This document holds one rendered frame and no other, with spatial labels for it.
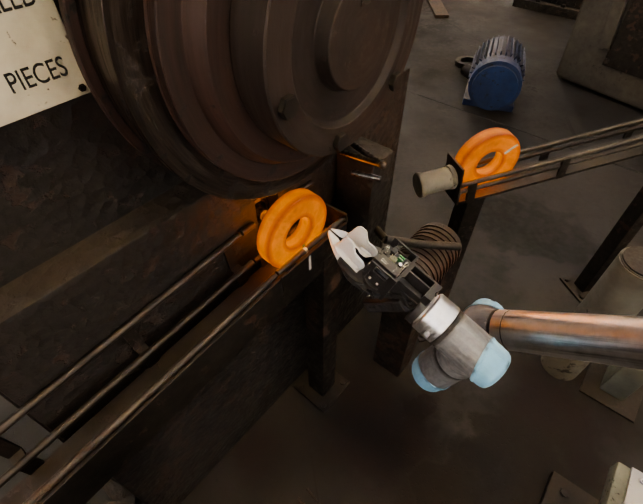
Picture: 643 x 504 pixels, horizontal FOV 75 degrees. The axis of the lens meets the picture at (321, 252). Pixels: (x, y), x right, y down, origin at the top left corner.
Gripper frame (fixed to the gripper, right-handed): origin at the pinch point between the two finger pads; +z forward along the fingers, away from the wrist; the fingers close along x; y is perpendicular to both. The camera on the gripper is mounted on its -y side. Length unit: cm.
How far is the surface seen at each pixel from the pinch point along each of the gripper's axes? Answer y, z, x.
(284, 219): 2.4, 7.6, 5.7
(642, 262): -7, -54, -60
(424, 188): -6.4, -3.9, -31.7
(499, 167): -2, -13, -49
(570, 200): -64, -47, -151
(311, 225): -3.4, 5.5, -1.0
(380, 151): 3.2, 6.4, -21.5
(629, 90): -55, -39, -263
